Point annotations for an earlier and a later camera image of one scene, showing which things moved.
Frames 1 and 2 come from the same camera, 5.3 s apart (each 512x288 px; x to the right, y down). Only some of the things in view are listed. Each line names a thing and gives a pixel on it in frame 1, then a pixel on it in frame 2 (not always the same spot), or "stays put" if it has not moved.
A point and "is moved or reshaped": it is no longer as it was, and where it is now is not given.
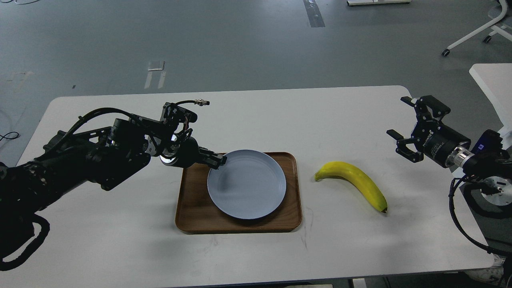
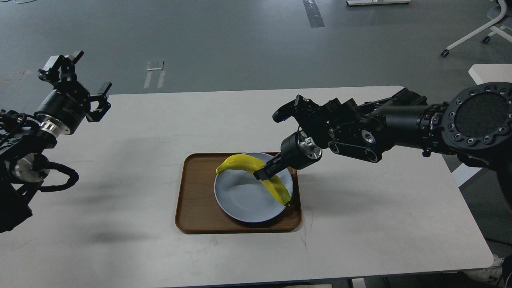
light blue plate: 251,185 is moved or reshaped
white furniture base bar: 362,2 stays put
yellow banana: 348,172 -> 248,163
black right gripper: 436,140 -> 298,151
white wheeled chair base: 495,26 stays put
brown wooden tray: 196,213 stays put
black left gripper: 187,153 -> 65,107
